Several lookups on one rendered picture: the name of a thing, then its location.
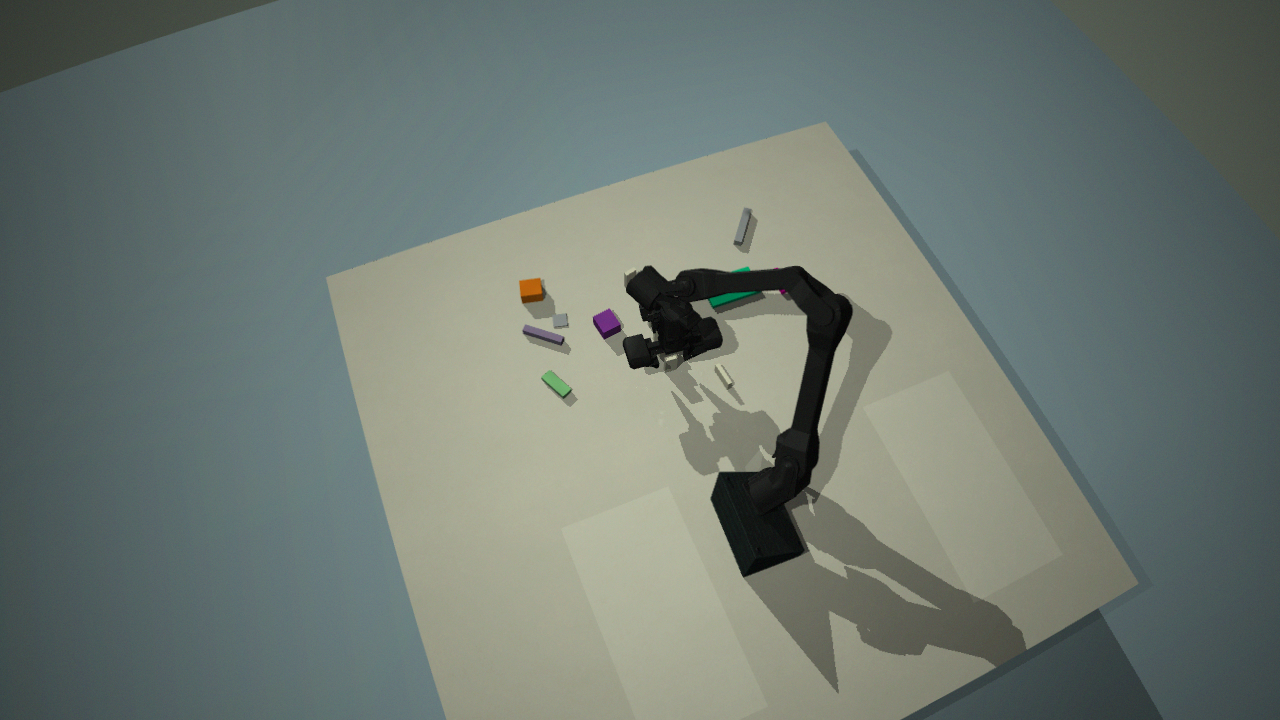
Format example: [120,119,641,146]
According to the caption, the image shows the orange block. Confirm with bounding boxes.
[518,277,543,304]

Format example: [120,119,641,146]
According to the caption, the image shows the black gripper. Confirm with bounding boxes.
[623,316,723,369]

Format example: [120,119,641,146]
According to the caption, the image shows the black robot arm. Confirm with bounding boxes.
[626,265,852,516]

